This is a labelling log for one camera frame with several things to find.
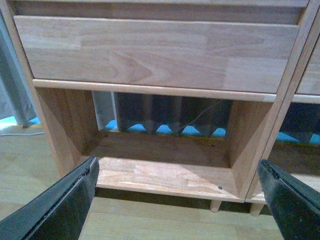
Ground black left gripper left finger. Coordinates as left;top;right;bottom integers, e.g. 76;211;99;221
0;156;100;240

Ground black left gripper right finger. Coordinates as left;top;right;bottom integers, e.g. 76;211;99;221
257;159;320;240

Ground right wooden shelf cabinet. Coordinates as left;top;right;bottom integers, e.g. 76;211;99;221
242;0;320;217

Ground wooden shelf cabinet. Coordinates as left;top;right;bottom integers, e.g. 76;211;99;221
242;0;320;217
0;0;320;212

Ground left wooden shelf cabinet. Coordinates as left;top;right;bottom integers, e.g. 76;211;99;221
0;0;320;212

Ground grey curtain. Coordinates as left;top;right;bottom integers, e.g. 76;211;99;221
0;14;37;126

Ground left cabinet lower drawer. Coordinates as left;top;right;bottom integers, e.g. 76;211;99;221
14;15;299;94

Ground white cable on floor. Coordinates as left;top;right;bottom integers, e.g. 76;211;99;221
0;131;46;137

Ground thin cable behind shelf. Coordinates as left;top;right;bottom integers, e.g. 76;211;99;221
176;98;223;137

